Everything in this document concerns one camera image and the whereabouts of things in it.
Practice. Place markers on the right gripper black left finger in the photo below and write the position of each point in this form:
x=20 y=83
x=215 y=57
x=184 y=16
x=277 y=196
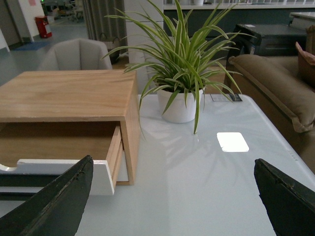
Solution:
x=57 y=209

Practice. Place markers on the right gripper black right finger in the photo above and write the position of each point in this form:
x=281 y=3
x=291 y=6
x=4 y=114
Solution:
x=290 y=205

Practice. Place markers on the white front wooden drawer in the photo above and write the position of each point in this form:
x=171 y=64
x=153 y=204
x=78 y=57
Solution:
x=103 y=169

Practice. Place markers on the wooden drawer cabinet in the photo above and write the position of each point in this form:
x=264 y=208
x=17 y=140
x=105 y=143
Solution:
x=51 y=118

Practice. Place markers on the brown sofa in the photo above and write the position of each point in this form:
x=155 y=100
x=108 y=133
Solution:
x=291 y=108

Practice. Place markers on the white plant pot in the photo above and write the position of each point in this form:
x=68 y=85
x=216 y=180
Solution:
x=180 y=110

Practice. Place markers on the grey armchair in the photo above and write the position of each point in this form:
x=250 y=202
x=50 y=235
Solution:
x=76 y=54

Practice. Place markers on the spider plant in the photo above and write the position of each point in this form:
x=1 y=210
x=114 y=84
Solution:
x=177 y=61

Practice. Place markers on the red bin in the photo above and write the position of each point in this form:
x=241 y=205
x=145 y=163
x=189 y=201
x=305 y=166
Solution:
x=43 y=26

